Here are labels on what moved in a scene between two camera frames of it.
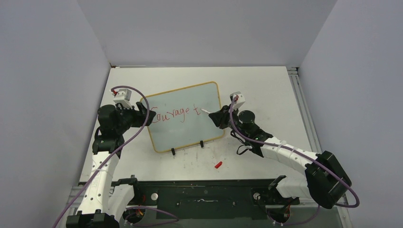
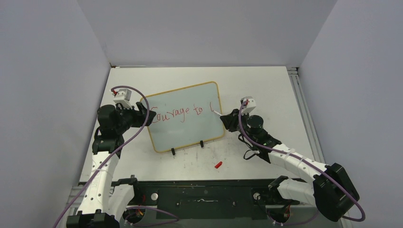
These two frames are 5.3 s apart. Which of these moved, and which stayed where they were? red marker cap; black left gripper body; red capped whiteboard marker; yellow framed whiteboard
Moved: red capped whiteboard marker
Stayed: red marker cap; yellow framed whiteboard; black left gripper body
